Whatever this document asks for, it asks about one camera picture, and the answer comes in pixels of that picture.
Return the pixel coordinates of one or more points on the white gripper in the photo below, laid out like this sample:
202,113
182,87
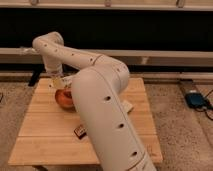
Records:
56,73

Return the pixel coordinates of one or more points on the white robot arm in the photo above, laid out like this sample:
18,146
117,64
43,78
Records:
95,92

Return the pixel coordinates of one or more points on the orange ceramic bowl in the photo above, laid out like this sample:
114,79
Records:
63,98

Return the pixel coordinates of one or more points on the brown chocolate bar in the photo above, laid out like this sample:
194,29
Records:
80,131

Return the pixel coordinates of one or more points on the wooden table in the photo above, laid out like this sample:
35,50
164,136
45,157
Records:
47,137

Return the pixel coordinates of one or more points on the white sponge block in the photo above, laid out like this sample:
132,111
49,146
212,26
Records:
127,106

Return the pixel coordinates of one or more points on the blue device on floor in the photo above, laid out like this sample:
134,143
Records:
195,100

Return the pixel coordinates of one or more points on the long wooden wall shelf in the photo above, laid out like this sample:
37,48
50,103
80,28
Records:
25,55

